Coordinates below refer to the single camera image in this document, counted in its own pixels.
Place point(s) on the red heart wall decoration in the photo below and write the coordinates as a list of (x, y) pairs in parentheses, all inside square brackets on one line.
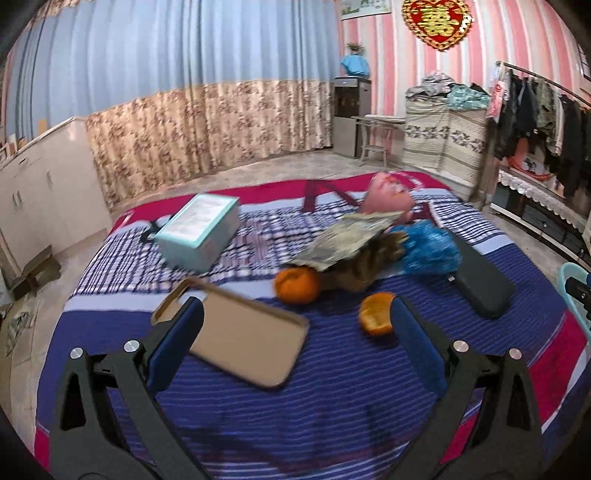
[(441, 24)]

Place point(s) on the dark bag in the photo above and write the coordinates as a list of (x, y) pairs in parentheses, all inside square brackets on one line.
[(344, 240)]

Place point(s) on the teal tissue box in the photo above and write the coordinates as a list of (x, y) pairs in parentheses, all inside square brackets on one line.
[(196, 235)]

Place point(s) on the blue cloth covered bottle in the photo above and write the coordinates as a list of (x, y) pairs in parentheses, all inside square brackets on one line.
[(356, 65)]

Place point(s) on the low tv cabinet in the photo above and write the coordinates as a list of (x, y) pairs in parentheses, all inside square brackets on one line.
[(542, 213)]

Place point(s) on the blue plastic bag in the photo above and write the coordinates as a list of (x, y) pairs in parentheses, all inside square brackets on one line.
[(428, 249)]

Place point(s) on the clothes rack with garments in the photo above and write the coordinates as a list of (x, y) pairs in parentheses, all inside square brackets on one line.
[(542, 128)]

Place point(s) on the grey water dispenser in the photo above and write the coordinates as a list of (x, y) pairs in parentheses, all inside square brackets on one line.
[(352, 99)]

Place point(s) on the light blue laundry basket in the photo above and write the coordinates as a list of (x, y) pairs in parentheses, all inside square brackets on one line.
[(573, 283)]

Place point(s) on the pile of folded clothes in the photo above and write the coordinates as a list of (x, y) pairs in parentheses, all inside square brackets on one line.
[(460, 97)]

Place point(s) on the white side cabinet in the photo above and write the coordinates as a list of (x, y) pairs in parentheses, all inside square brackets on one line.
[(51, 195)]

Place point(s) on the blue and floral curtain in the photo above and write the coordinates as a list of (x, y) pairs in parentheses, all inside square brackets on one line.
[(170, 91)]

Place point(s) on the patterned cloth covered cabinet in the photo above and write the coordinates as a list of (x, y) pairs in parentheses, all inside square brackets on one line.
[(448, 144)]

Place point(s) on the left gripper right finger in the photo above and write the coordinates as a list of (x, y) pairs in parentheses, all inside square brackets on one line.
[(506, 439)]

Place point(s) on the landscape wall poster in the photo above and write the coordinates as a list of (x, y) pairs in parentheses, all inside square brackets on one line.
[(361, 8)]

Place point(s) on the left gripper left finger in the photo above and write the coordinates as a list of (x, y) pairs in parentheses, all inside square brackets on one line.
[(87, 442)]

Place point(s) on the whole orange fruit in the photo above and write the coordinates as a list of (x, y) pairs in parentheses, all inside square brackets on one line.
[(297, 285)]

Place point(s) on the black flat case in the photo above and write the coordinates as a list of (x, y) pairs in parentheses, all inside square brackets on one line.
[(480, 282)]

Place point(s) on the striped blue red bedspread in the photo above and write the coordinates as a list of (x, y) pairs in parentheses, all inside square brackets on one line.
[(353, 402)]

